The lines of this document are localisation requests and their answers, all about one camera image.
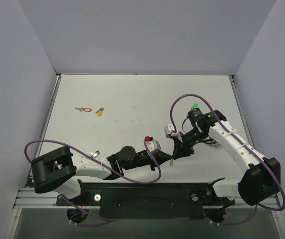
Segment silver spiked keyring disc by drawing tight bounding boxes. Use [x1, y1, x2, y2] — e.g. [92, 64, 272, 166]
[202, 139, 222, 149]

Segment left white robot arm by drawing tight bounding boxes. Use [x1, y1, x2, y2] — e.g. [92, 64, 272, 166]
[31, 143, 172, 205]

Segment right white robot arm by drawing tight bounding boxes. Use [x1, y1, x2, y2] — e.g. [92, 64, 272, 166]
[165, 108, 280, 206]

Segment clear tag key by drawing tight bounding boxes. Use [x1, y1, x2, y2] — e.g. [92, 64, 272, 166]
[90, 150, 100, 158]

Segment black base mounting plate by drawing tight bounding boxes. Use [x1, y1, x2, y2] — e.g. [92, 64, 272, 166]
[65, 183, 222, 220]

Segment yellow capped key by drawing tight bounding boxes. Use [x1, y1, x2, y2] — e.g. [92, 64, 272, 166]
[96, 107, 104, 116]

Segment red tag key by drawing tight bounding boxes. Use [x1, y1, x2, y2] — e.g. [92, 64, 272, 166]
[75, 108, 92, 113]

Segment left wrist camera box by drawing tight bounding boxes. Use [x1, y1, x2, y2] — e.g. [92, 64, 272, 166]
[144, 136, 161, 154]

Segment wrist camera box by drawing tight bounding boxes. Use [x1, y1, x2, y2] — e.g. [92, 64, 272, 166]
[164, 124, 178, 138]
[144, 136, 161, 154]

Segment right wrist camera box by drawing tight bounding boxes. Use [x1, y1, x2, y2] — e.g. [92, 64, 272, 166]
[164, 124, 178, 138]

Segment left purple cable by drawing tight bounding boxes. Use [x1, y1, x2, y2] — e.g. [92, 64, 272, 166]
[24, 139, 162, 227]

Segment purple cable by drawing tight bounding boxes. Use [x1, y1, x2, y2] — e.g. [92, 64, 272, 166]
[170, 93, 285, 226]
[24, 139, 162, 227]

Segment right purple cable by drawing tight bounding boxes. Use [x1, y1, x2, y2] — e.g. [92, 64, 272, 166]
[170, 93, 285, 226]

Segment aluminium frame rail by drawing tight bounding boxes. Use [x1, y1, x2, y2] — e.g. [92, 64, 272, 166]
[13, 188, 280, 209]

